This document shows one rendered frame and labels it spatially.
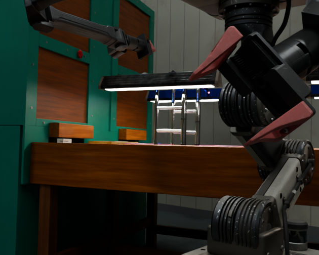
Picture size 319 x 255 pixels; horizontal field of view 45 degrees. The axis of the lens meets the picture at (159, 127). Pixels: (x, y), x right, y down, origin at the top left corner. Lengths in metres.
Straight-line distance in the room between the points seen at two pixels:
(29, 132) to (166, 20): 3.12
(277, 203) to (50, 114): 1.30
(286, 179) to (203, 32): 3.44
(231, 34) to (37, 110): 1.49
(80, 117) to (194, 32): 2.49
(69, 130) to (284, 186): 1.23
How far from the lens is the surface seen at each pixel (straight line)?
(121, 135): 2.47
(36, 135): 1.85
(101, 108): 2.33
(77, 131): 2.01
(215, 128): 4.07
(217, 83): 1.74
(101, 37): 1.55
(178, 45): 4.48
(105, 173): 1.60
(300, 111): 0.46
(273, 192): 0.94
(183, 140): 1.96
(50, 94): 1.96
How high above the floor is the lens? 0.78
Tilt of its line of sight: 2 degrees up
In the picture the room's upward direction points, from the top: 1 degrees clockwise
